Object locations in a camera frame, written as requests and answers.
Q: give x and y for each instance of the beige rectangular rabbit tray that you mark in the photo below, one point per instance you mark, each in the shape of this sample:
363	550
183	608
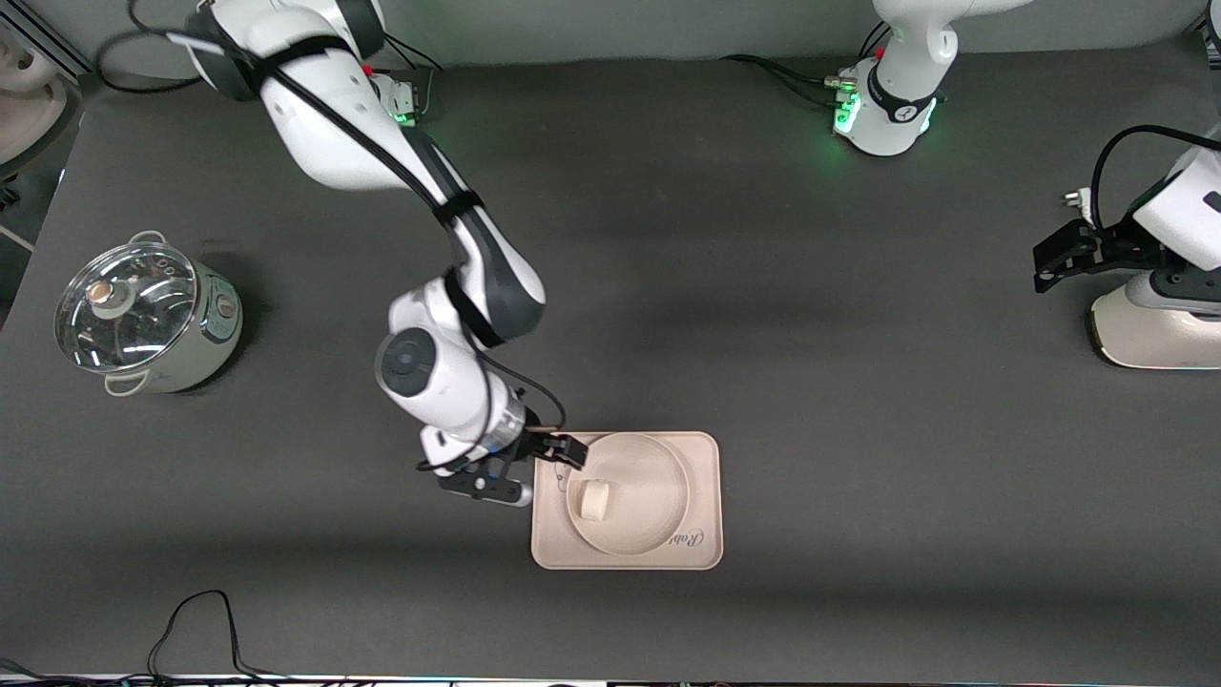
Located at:
706	477

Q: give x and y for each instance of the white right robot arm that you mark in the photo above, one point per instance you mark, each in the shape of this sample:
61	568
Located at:
334	124

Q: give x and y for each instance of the pale green electric pot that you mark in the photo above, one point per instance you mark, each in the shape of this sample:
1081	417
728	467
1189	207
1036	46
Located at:
205	329

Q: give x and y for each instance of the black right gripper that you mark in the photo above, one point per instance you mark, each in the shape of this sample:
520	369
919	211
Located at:
534	446

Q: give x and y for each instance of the dark grey table mat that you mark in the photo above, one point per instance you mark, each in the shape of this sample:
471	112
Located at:
811	448

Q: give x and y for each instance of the small white steamed bun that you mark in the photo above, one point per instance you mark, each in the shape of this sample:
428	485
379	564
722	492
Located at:
594	500

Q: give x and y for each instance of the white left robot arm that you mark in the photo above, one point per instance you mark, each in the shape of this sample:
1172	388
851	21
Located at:
901	86

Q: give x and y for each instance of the beige round object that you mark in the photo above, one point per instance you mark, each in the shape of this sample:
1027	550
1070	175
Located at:
29	114

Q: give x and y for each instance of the aluminium frame rail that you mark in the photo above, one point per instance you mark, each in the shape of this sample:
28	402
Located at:
52	43

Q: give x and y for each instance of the glass pot lid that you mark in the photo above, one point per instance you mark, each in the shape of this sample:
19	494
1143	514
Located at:
119	310

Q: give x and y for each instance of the round beige plate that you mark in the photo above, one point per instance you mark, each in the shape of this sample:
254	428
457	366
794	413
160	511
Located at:
644	496

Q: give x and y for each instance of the cream white toaster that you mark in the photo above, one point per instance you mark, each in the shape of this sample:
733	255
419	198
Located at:
1145	339

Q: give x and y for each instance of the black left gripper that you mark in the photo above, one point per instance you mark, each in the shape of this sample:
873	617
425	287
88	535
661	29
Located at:
1118	250

